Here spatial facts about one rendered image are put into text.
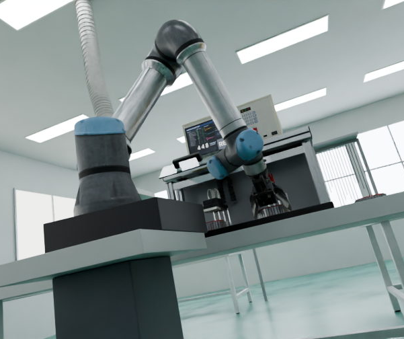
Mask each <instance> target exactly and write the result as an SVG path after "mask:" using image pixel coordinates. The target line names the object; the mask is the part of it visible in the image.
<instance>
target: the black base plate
mask: <svg viewBox="0 0 404 339"><path fill-rule="evenodd" d="M332 208H335V207H334V204H333V201H331V202H326V203H323V204H318V205H314V206H309V207H306V208H303V209H297V210H294V211H289V212H286V213H280V214H277V215H272V216H269V217H264V218H260V219H256V220H252V221H248V222H244V223H239V224H236V225H231V226H227V227H222V228H219V229H214V230H211V231H208V233H205V234H204V236H205V238H206V237H211V236H215V235H220V234H224V233H228V232H232V231H237V230H240V229H246V228H249V227H254V226H258V225H263V224H266V223H271V222H274V221H280V220H283V219H289V218H292V217H297V216H301V215H305V214H309V213H314V212H317V211H323V210H326V209H332Z"/></svg>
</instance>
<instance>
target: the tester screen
mask: <svg viewBox="0 0 404 339"><path fill-rule="evenodd" d="M215 131H218V129H217V127H216V125H215V123H214V121H210V122H207V123H204V124H201V125H199V126H195V127H193V128H189V129H187V130H186V133H187V137H188V143H189V147H190V153H191V154H193V153H196V152H201V151H204V150H207V149H210V148H213V147H216V150H218V143H217V140H218V139H221V138H222V136H219V137H216V134H215ZM205 143H208V144H209V148H205V149H202V150H199V151H198V150H197V146H198V145H202V144H205ZM216 150H215V151H216Z"/></svg>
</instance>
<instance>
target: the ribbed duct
mask: <svg viewBox="0 0 404 339"><path fill-rule="evenodd" d="M75 9H76V13H77V21H78V22H77V23H78V29H79V36H80V41H81V50H82V54H83V62H84V64H83V65H84V70H85V78H86V84H87V90H88V92H89V97H90V100H91V103H92V106H93V111H94V113H95V117H96V116H108V117H112V116H113V115H114V109H113V107H112V103H111V100H110V97H109V94H108V89H107V86H106V80H105V77H104V70H103V67H102V60H101V55H100V51H99V42H98V38H97V30H96V26H95V18H94V14H93V7H92V2H91V1H90V0H76V1H75Z"/></svg>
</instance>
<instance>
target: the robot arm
mask: <svg viewBox="0 0 404 339"><path fill-rule="evenodd" d="M205 50H206V45H205V43H204V41H203V39H202V37H201V36H200V35H199V33H198V32H197V30H196V29H195V28H194V27H193V26H192V25H190V24H189V23H187V22H185V21H183V20H169V21H167V22H165V23H164V24H163V25H161V27H160V28H159V29H158V31H157V35H156V37H155V41H154V44H153V47H152V49H151V51H150V53H149V54H148V55H147V57H146V58H145V60H144V61H143V63H142V66H141V67H142V70H143V71H142V73H141V74H140V76H139V78H138V79H137V80H136V82H135V83H134V85H133V86H132V88H131V89H130V91H129V92H128V94H127V95H126V97H125V98H124V100H123V101H122V103H121V104H120V105H119V107H118V109H117V110H116V111H115V113H114V115H113V116H112V117H108V116H96V117H90V118H84V119H82V120H79V121H78V122H76V123H75V125H74V133H73V134H74V136H75V146H76V154H77V171H78V175H79V189H78V192H77V197H76V200H75V206H74V209H73V216H77V215H83V214H86V213H91V212H94V211H100V210H103V209H108V208H111V207H115V206H120V205H123V204H128V203H132V202H136V201H140V200H142V199H141V197H140V195H139V193H138V191H137V189H136V187H135V185H134V183H133V181H132V178H131V173H130V164H129V156H130V154H131V153H132V148H131V146H130V144H131V142H132V141H133V139H134V138H135V136H136V134H137V133H138V131H139V130H140V128H141V126H142V125H143V123H144V122H145V120H146V119H147V117H148V115H149V114H150V112H151V110H152V109H153V107H154V105H155V104H156V103H157V100H158V99H159V98H160V96H161V94H162V93H163V91H164V89H165V88H166V87H171V86H172V85H173V84H174V83H175V80H176V79H177V78H178V77H179V76H180V75H181V73H182V71H183V69H185V70H186V72H187V74H188V76H189V78H190V79H191V81H192V83H193V84H194V87H195V88H196V91H197V92H198V94H199V96H200V97H201V99H202V101H203V103H204V105H205V106H206V109H207V110H208V112H209V114H210V116H211V117H212V119H213V121H214V123H215V125H216V127H217V129H218V130H219V132H220V134H221V136H222V137H223V139H224V141H225V143H226V144H227V146H226V147H225V148H224V149H222V150H221V151H220V152H218V153H217V154H216V155H213V156H212V157H211V158H210V159H209V160H208V161H207V168H208V171H209V172H210V173H211V175H212V176H213V177H215V178H216V179H218V180H221V179H223V178H225V177H226V176H228V175H229V174H230V173H232V172H233V171H235V170H236V169H237V168H239V167H241V166H243V169H244V171H245V173H246V174H247V177H248V178H249V179H250V180H252V182H253V186H252V191H251V194H250V203H251V210H252V214H253V217H254V219H257V211H258V206H259V207H262V206H267V205H270V204H275V203H277V200H280V201H281V203H282V204H283V205H284V207H285V208H287V209H289V210H290V211H291V210H292V207H291V204H290V202H289V200H288V198H287V196H286V194H285V192H284V191H283V189H282V188H281V187H280V186H279V185H276V184H275V183H274V182H272V181H270V180H266V179H268V178H269V177H268V170H267V167H266V161H267V160H266V159H264V157H263V154H262V152H261V151H262V149H263V147H264V141H263V139H262V137H261V135H260V134H259V133H258V132H256V130H253V129H252V128H251V127H247V125H246V123H245V122H244V120H243V118H242V116H241V115H240V113H239V111H238V109H237V107H236V105H235V104H234V102H233V100H232V99H231V97H230V95H229V93H228V91H227V89H226V87H225V86H224V84H223V82H222V81H221V79H220V77H219V75H218V73H217V72H216V69H215V68H214V66H213V64H212V63H211V61H210V59H209V57H208V55H207V54H206V52H205ZM274 193H275V194H274Z"/></svg>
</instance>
